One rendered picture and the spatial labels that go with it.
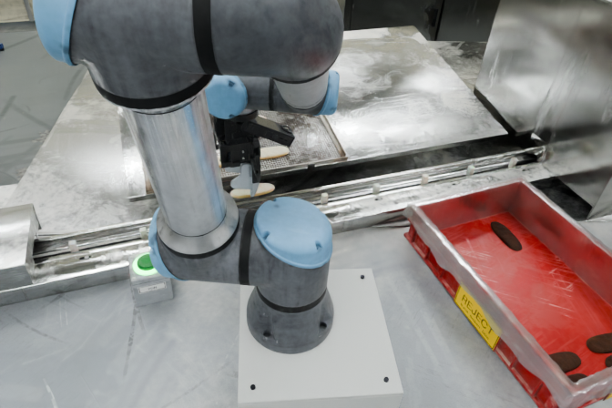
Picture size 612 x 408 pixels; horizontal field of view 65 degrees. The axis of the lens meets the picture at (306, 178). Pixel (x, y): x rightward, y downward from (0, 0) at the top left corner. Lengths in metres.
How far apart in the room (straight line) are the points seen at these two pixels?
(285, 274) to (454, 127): 0.88
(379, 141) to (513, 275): 0.48
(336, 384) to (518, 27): 1.07
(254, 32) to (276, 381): 0.57
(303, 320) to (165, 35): 0.53
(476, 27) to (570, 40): 2.06
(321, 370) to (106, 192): 0.73
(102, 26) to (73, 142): 1.12
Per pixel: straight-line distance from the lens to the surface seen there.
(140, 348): 0.97
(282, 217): 0.71
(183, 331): 0.97
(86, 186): 1.33
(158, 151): 0.53
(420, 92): 1.55
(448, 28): 3.27
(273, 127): 0.99
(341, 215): 1.12
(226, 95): 0.77
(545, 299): 1.14
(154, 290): 0.99
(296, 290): 0.73
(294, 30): 0.40
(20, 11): 4.81
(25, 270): 1.04
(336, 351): 0.85
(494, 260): 1.17
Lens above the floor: 1.61
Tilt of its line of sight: 38 degrees down
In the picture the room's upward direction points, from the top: 4 degrees clockwise
